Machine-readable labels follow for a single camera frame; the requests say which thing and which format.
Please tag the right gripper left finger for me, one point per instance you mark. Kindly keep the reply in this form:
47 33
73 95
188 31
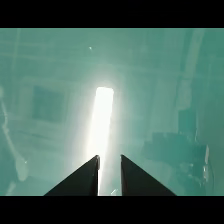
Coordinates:
83 180

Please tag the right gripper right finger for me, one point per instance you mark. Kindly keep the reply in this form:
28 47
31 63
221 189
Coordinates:
138 181

